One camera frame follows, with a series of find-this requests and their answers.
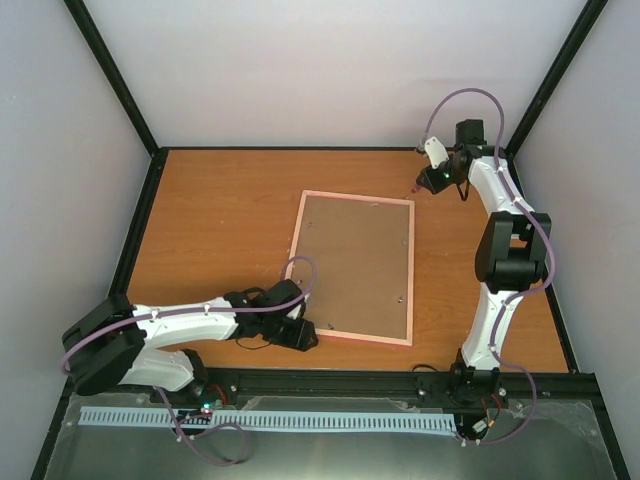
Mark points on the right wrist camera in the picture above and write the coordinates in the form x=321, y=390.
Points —
x=435, y=151

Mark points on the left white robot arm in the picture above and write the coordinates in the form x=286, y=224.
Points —
x=119, y=343

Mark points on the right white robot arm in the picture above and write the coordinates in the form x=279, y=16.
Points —
x=510, y=258

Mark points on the black enclosure frame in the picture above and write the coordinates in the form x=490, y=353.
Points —
x=79, y=12

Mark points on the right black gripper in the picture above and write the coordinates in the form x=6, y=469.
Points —
x=432, y=185

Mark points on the light blue cable duct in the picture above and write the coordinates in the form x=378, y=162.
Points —
x=272, y=421

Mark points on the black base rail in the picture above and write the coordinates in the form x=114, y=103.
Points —
x=235, y=386

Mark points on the pink picture frame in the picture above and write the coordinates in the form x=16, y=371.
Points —
x=412, y=270

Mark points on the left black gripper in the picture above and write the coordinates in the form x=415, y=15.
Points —
x=299, y=338

